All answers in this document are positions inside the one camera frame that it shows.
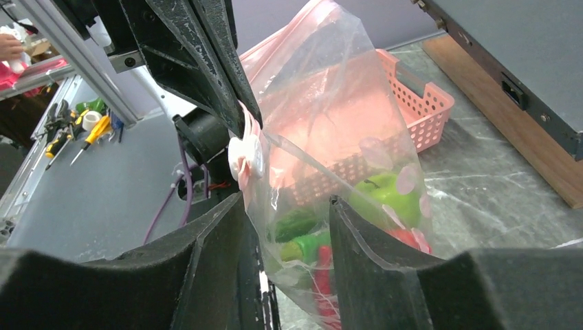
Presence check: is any wooden board under box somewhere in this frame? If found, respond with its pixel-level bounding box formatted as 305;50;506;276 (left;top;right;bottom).
422;36;582;209

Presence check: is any aluminium frame post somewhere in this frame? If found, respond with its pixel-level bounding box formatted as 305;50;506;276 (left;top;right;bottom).
15;0;138;126

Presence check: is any pink plastic basket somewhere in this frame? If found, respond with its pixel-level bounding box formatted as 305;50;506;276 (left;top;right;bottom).
280;49;454;206

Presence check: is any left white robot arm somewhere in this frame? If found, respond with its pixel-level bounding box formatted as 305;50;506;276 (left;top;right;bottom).
89;1;261;195

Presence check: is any red orange pear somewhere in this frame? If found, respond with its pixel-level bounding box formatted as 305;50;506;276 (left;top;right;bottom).
386;228;432;254

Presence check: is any green apple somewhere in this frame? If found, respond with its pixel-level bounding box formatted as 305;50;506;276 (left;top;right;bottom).
349;173;422;229

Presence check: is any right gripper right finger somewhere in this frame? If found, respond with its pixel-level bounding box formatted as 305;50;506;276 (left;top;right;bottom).
329;196;582;329

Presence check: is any long green pepper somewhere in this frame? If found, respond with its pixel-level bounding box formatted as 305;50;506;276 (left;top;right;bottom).
280;231;331;265
266;208;323;243

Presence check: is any red chili pepper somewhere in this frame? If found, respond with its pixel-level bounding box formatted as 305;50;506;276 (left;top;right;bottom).
312;245;342;330

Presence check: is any yellow handled screwdriver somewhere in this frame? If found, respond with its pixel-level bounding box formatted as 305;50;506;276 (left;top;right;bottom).
70;115;111;166

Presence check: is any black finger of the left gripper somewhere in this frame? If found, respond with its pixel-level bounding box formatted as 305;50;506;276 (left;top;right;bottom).
120;1;244;137

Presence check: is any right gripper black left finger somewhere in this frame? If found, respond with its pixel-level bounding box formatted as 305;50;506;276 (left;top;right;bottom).
1;193;280;329

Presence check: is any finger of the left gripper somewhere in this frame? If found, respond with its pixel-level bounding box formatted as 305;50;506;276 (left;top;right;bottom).
190;0;261;129

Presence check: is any dark grey server box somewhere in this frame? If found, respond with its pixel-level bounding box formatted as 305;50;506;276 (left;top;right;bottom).
414;0;582;161

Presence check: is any white tape roll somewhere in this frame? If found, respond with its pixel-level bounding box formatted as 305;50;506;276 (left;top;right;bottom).
81;110;102;132

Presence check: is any clear zip top bag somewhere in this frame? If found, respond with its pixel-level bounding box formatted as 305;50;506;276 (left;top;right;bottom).
228;1;431;328

